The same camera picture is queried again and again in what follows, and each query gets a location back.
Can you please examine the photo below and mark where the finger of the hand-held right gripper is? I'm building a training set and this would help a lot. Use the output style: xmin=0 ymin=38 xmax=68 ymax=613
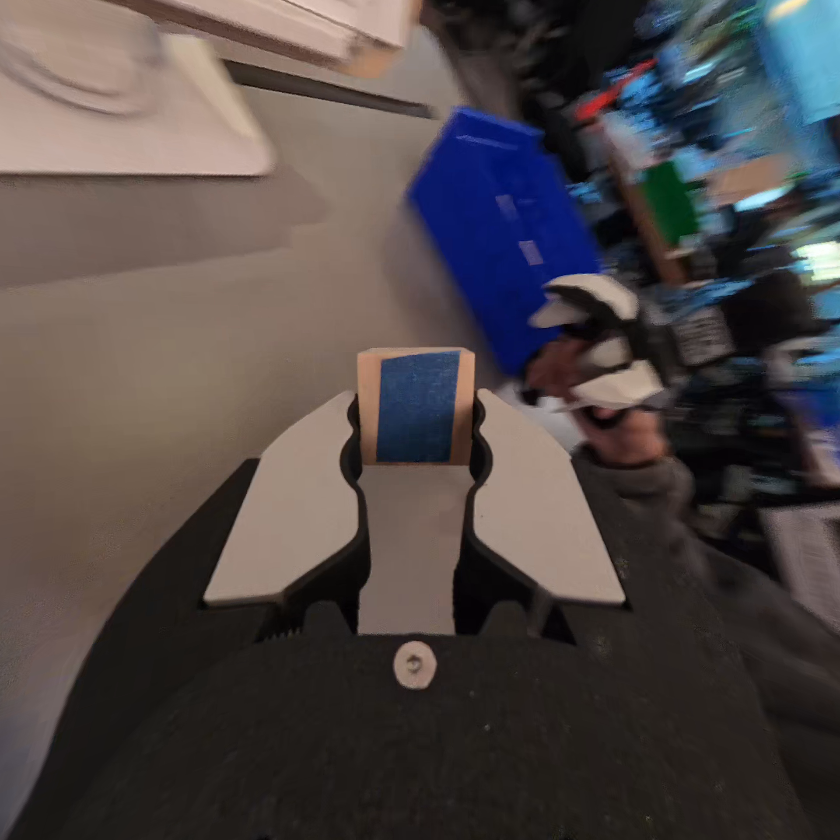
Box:
xmin=528 ymin=273 xmax=642 ymax=329
xmin=567 ymin=357 xmax=667 ymax=411

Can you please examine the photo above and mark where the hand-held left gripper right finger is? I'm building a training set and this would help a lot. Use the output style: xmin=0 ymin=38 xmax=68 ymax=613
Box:
xmin=458 ymin=388 xmax=627 ymax=635

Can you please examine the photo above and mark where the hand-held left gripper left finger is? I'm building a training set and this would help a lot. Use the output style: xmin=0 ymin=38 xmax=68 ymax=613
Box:
xmin=202 ymin=390 xmax=371 ymax=634

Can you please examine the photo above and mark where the blue plastic bin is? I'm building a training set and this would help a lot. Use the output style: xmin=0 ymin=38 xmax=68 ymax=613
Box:
xmin=406 ymin=106 xmax=603 ymax=376

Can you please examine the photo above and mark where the wooden cube with blue stripe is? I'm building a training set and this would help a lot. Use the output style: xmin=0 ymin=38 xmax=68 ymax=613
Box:
xmin=356 ymin=346 xmax=476 ymax=467

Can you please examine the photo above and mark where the person's right forearm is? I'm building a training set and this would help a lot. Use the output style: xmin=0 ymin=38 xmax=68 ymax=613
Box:
xmin=571 ymin=446 xmax=840 ymax=729

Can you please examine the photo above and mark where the person's right hand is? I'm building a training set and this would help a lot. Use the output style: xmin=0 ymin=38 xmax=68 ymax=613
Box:
xmin=525 ymin=340 xmax=669 ymax=468

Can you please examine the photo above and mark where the wooden work table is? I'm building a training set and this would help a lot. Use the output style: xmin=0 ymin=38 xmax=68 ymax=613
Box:
xmin=604 ymin=125 xmax=686 ymax=283

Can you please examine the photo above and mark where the green plastic crate stack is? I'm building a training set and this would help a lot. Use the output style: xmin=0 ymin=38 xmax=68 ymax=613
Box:
xmin=640 ymin=161 xmax=700 ymax=247

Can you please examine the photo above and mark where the cardboard box with code label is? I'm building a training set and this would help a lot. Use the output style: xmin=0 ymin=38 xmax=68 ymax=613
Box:
xmin=705 ymin=157 xmax=788 ymax=207

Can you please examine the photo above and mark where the wood and white document stand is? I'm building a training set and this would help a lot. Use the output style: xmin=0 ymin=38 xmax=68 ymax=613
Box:
xmin=0 ymin=0 xmax=421 ymax=178

